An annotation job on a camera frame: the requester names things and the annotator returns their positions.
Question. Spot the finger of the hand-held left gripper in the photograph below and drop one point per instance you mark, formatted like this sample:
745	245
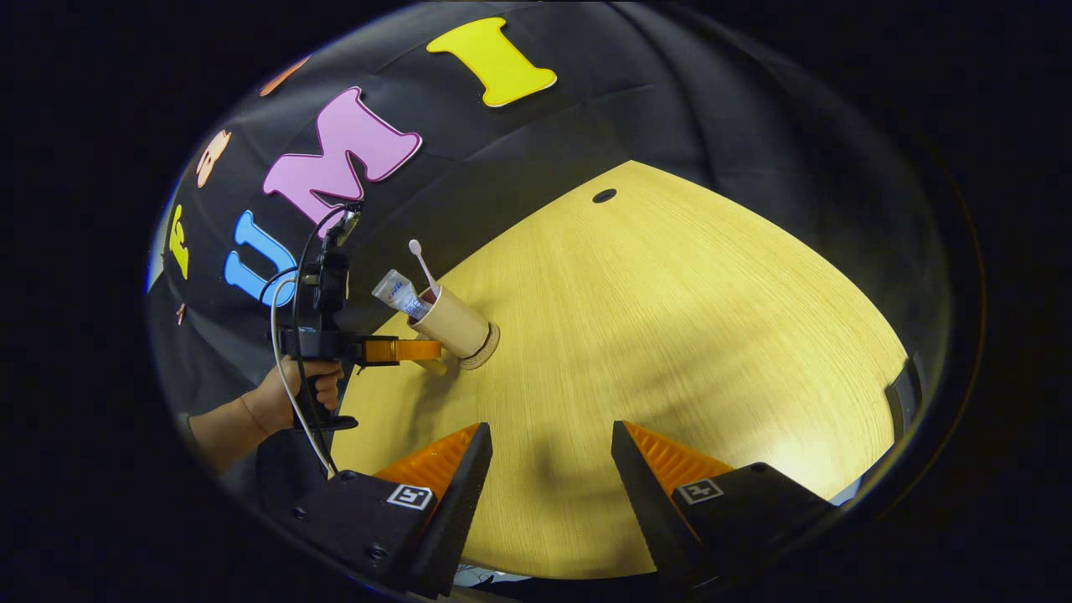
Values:
402	350

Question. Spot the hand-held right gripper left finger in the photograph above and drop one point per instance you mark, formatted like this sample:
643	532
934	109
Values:
452	511

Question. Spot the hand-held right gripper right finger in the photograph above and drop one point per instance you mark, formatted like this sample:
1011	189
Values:
649	502

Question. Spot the white toothpaste tube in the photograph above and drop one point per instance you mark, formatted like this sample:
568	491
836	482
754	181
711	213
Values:
400	293

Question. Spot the beige pink cup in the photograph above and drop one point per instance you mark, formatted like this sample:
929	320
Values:
452	322

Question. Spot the round brown coaster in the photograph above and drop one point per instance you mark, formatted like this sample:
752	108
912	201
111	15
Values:
486	352

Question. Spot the pink toothbrush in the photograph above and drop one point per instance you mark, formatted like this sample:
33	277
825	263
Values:
423	266

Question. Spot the small pink clip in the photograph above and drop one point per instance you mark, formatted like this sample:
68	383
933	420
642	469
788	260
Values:
180	314

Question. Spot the round black desk grommet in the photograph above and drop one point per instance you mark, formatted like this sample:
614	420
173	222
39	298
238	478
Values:
604	195

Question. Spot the dark curved object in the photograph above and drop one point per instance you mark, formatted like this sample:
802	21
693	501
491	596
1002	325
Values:
903	398

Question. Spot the black backdrop cloth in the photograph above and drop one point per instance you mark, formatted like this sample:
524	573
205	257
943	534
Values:
670	100

